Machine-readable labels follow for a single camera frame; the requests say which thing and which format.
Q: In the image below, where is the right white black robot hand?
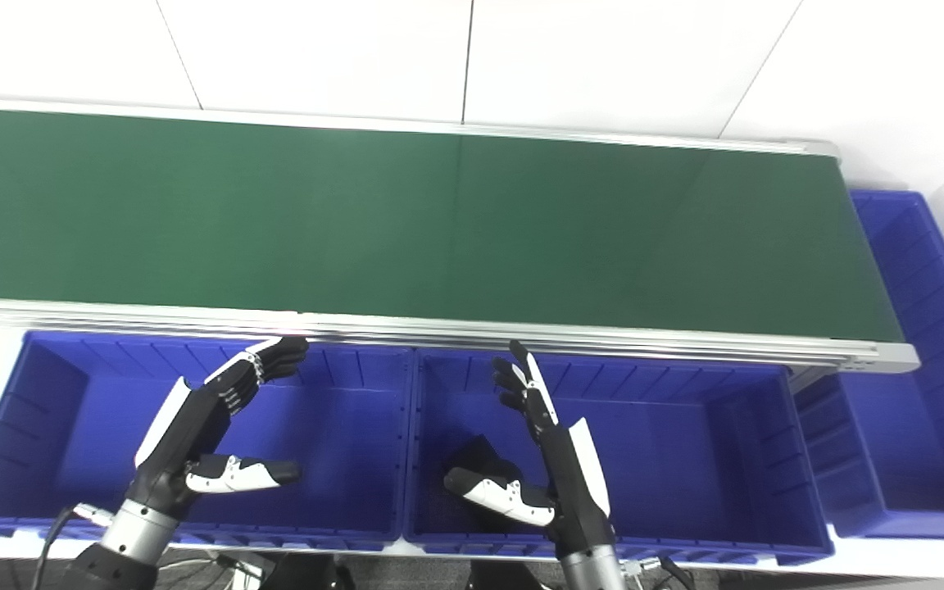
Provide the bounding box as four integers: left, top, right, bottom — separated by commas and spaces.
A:
443, 340, 616, 558

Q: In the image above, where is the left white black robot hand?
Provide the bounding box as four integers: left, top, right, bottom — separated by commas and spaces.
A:
126, 336, 311, 520

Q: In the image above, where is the black part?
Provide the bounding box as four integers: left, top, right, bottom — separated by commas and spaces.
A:
442, 434, 532, 529

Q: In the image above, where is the blue plastic bin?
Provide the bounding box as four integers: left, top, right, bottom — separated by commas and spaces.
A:
0, 330, 415, 550
402, 348, 835, 566
796, 190, 944, 540

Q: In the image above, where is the green conveyor belt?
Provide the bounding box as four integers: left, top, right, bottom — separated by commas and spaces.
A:
0, 107, 905, 343
0, 97, 921, 376

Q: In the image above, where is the black robot body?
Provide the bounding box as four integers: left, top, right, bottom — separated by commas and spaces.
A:
263, 554, 356, 590

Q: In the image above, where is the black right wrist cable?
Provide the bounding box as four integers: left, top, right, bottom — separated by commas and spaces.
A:
619, 556, 698, 590

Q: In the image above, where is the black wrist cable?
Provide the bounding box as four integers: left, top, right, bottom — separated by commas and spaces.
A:
29, 506, 81, 590
619, 556, 698, 590

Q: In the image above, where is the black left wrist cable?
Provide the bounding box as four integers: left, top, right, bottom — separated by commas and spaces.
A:
29, 506, 81, 590

